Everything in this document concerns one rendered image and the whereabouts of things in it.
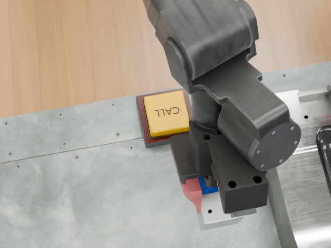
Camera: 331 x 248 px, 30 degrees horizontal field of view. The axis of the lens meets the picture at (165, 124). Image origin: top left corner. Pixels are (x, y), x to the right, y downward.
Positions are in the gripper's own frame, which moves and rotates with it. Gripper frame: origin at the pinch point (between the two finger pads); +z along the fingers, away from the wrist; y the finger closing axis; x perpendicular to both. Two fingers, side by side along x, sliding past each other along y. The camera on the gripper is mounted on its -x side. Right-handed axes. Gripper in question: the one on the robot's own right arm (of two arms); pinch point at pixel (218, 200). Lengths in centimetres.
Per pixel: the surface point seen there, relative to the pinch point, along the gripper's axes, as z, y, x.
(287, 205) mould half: 6.8, 10.2, 2.3
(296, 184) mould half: 5.4, 12.1, 4.5
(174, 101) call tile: 1.8, -1.2, 21.6
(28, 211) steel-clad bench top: 10.5, -25.1, 13.2
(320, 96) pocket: 1.4, 19.9, 16.6
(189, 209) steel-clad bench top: 12.5, -2.0, 9.5
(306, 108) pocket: 2.1, 17.2, 15.3
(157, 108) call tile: 2.0, -3.8, 21.1
